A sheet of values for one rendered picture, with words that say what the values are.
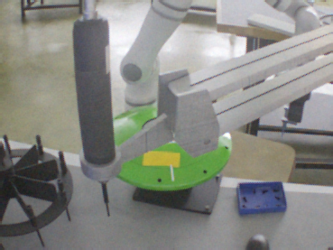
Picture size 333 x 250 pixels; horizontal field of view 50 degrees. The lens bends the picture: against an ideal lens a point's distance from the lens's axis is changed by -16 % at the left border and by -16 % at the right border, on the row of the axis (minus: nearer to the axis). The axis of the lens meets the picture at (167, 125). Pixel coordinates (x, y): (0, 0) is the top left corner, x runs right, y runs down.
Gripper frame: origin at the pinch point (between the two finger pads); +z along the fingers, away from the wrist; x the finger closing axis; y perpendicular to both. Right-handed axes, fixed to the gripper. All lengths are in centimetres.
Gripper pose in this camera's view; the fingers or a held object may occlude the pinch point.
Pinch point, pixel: (282, 132)
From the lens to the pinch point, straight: 112.5
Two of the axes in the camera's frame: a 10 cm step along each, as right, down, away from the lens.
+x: 3.6, -5.3, 7.7
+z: -0.1, 8.2, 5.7
